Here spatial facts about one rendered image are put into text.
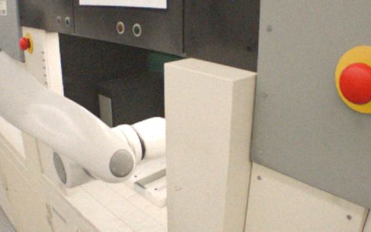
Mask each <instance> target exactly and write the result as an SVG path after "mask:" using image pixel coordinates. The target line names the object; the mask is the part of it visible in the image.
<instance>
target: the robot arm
mask: <svg viewBox="0 0 371 232"><path fill-rule="evenodd" d="M0 116H1V117H2V118H3V119H4V120H6V121H7V122H9V123H10V124H12V125H13V126H14V127H16V128H17V129H19V130H21V131H22V132H24V133H25V134H28V135H29V136H31V137H34V138H35V139H37V140H39V141H40V142H42V143H44V144H46V145H47V146H49V147H51V148H53V150H54V152H53V159H54V166H55V168H56V172H57V174H58V176H59V179H60V180H61V182H62V183H63V184H64V185H65V186H66V187H67V188H68V189H71V188H73V187H74V188H75V187H77V186H80V185H82V184H85V183H87V182H92V181H103V182H106V183H110V184H116V183H118V184H120V183H123V182H125V181H127V180H128V179H129V178H130V177H131V176H132V175H133V173H134V171H135V169H136V165H137V164H139V163H140V162H141V161H142V160H143V159H145V160H147V159H155V158H159V157H162V156H165V155H166V142H165V118H164V119H161V118H158V117H157V118H153V119H149V120H145V121H142V122H140V123H137V124H134V125H132V126H128V125H123V126H118V127H116V128H109V127H108V126H107V125H106V124H104V123H103V122H102V121H100V120H99V119H97V118H96V117H95V116H94V115H93V114H92V113H90V112H88V111H87V110H86V109H85V108H82V107H81V106H79V105H78V104H76V103H74V102H72V101H70V100H68V99H66V98H65V97H63V96H61V95H59V94H57V93H54V92H52V91H51V90H49V89H47V88H46V87H44V86H42V85H41V83H39V82H38V81H37V80H36V79H35V78H34V77H33V76H31V75H30V74H29V73H28V72H27V71H26V70H25V69H23V68H22V67H21V66H20V65H19V64H18V63H17V62H16V61H14V59H13V58H12V57H10V56H9V55H8V54H7V53H5V52H4V51H3V49H1V48H0Z"/></svg>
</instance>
